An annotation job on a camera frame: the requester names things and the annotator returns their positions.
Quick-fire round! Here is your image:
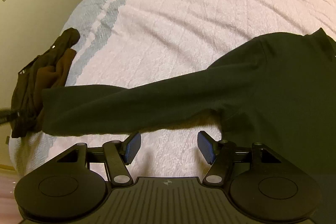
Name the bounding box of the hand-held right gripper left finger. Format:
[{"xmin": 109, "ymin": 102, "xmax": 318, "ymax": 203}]
[{"xmin": 56, "ymin": 131, "xmax": 142, "ymax": 186}]

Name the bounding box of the black long-sleeve top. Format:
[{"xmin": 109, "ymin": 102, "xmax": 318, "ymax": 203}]
[{"xmin": 41, "ymin": 28, "xmax": 336, "ymax": 224}]

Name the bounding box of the dark brown garment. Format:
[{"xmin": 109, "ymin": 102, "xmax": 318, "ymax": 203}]
[{"xmin": 12, "ymin": 28, "xmax": 80, "ymax": 138}]

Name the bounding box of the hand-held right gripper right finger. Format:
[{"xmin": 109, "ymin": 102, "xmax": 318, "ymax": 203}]
[{"xmin": 197, "ymin": 131, "xmax": 281, "ymax": 186}]

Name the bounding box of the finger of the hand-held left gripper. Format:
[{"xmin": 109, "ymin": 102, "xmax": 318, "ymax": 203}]
[{"xmin": 0, "ymin": 107, "xmax": 20, "ymax": 125}]

